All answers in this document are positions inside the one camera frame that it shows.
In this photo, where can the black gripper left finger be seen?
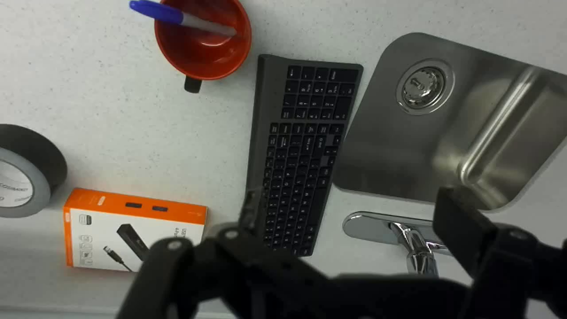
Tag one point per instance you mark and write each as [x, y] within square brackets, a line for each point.
[195, 276]

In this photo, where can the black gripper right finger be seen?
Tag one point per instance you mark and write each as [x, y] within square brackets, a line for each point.
[507, 271]

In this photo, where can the blue capped marker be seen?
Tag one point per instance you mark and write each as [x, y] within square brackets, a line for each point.
[170, 16]

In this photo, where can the orange and white cardboard box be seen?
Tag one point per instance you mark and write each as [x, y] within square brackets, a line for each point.
[112, 226]

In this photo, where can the chrome faucet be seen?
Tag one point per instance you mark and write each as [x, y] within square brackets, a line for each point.
[383, 226]

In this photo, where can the stainless steel sink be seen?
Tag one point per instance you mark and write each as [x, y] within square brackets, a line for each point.
[471, 141]

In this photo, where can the black keyboard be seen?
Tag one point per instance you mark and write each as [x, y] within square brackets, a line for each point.
[301, 159]

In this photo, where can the grey tape roll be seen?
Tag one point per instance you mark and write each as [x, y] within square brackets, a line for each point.
[27, 168]

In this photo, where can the metal sink drain strainer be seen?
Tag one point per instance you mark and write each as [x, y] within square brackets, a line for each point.
[425, 86]

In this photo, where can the black mug with orange inside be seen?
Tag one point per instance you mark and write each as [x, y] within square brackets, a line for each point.
[204, 49]

